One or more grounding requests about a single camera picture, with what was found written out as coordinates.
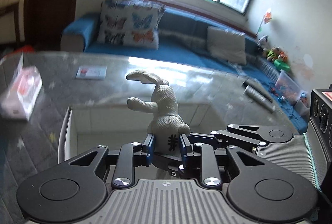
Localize white red card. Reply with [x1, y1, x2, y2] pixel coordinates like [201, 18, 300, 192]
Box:
[75, 66, 107, 80]

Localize small clear toy box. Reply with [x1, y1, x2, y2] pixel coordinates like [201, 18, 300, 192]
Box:
[294, 92, 310, 116]

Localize pile of colourful toys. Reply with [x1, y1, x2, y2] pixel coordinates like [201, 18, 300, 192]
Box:
[257, 35, 290, 73]

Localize blue sofa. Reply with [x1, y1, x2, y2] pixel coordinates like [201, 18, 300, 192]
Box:
[60, 8, 308, 134]

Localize clear plastic toy bin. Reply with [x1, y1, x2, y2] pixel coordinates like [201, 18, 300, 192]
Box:
[275, 70, 303, 105]

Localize butterfly print pillow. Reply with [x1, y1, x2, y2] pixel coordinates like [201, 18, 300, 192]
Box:
[97, 0, 165, 50]

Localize black camera box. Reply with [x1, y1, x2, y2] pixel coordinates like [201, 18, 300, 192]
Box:
[310, 89, 331, 148]

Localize white storage box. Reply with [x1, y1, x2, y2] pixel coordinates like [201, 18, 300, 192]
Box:
[58, 102, 226, 163]

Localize tissue pack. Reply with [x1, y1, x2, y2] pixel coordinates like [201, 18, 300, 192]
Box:
[1, 53, 43, 121]

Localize grey knitted plush rabbit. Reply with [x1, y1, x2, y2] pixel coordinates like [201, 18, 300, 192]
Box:
[126, 70, 190, 157]

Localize plain grey cushion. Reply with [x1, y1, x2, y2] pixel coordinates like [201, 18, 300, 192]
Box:
[206, 26, 247, 65]

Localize grey remote control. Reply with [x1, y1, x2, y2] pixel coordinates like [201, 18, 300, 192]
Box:
[244, 85, 276, 113]

